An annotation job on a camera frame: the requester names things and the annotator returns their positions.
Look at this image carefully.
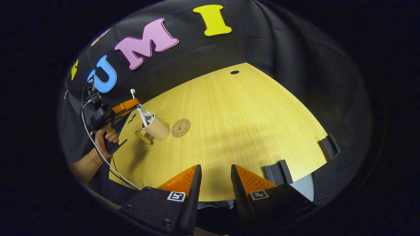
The black backdrop cloth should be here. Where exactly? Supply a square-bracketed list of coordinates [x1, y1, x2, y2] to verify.
[59, 0, 373, 210]

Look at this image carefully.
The wooden desktop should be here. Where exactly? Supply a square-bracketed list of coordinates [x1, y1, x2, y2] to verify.
[109, 62, 328, 202]

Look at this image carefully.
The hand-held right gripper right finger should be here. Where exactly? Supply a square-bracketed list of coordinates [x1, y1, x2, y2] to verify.
[231, 164, 312, 230]

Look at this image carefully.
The round cork coaster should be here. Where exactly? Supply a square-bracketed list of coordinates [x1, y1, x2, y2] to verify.
[171, 119, 191, 138]

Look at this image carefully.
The black and white gripper cable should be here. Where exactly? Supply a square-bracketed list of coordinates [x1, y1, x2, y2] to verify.
[80, 79, 141, 191]

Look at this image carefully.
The beige cup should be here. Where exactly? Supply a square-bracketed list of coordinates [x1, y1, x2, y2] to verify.
[135, 113, 171, 145]

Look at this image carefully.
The white toothbrush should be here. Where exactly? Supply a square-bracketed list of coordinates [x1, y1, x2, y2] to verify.
[130, 88, 149, 128]

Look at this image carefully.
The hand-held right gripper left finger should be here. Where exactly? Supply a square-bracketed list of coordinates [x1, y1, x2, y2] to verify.
[119, 165, 202, 236]

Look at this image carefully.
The black desk edge bracket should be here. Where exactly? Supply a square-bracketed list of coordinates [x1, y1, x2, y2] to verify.
[318, 133, 341, 160]
[264, 160, 293, 186]

